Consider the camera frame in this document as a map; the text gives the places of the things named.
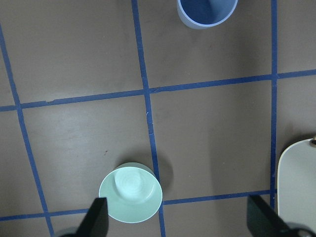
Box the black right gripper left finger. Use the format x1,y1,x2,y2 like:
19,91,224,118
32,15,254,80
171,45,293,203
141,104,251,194
75,197,109,237

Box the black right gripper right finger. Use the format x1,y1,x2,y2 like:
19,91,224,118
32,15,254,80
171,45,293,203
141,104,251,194
247,195,289,237

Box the blue cup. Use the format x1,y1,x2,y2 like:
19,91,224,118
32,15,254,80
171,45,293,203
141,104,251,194
177,0,238,30

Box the mint green bowl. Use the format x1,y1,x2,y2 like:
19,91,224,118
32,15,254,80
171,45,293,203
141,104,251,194
98,162,162,224

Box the cream white toaster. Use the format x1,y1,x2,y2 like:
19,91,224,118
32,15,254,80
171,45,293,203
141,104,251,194
277,138,316,230

